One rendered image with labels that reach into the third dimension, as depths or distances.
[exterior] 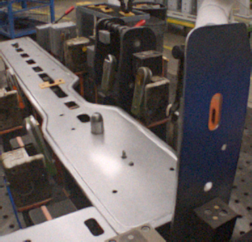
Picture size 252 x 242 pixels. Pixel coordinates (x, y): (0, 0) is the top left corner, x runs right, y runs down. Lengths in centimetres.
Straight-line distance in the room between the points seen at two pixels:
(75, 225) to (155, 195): 16
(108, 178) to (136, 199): 8
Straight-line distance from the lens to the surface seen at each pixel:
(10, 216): 108
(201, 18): 120
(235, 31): 41
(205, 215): 50
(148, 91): 89
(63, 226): 59
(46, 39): 167
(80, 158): 74
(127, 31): 96
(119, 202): 63
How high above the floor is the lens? 142
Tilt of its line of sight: 28 degrees down
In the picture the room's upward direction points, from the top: 2 degrees counter-clockwise
